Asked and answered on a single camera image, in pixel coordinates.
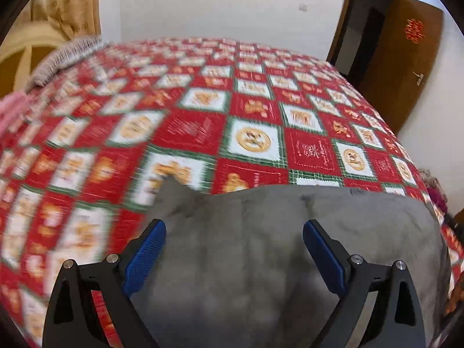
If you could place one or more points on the grey quilted down jacket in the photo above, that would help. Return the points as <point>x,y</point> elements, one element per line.
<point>235,272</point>

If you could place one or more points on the red Christmas patchwork bedspread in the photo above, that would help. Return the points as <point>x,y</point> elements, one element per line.
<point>81,167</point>

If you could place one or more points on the pink folded blanket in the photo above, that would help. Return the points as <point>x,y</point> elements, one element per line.
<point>12,105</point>

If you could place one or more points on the striped grey pillow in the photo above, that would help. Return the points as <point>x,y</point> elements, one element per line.
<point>62,58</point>

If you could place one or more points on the brown wooden door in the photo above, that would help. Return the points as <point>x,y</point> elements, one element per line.
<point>389,84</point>

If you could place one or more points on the cream wooden headboard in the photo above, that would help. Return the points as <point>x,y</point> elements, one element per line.
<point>23,49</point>

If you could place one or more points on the red double happiness sticker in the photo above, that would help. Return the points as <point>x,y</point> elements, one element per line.
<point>413,31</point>

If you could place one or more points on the beige patterned curtain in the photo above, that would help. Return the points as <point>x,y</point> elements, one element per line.
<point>72,18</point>

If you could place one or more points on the silver door handle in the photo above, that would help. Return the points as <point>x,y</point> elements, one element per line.
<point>419,78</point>

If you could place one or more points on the brown wooden door frame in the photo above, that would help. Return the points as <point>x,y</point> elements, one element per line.
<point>358,38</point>

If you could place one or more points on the white wall switch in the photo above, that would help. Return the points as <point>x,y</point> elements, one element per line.
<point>302,7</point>

